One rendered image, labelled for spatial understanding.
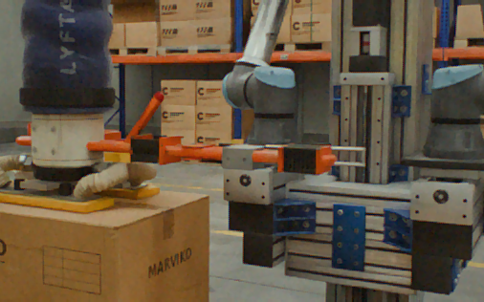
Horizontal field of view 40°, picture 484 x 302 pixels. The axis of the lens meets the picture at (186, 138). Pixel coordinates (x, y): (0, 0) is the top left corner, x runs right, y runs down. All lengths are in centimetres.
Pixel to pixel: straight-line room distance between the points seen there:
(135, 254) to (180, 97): 840
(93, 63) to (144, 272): 48
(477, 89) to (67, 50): 99
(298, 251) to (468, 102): 60
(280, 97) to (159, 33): 802
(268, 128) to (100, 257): 73
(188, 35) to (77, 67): 812
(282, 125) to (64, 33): 70
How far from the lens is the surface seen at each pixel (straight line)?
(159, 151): 140
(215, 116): 942
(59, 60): 149
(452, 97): 174
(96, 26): 152
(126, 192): 157
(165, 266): 146
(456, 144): 173
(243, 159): 131
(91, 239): 133
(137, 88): 1168
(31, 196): 152
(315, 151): 125
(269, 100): 187
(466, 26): 846
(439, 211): 163
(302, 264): 188
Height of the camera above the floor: 123
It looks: 5 degrees down
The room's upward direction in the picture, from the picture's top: straight up
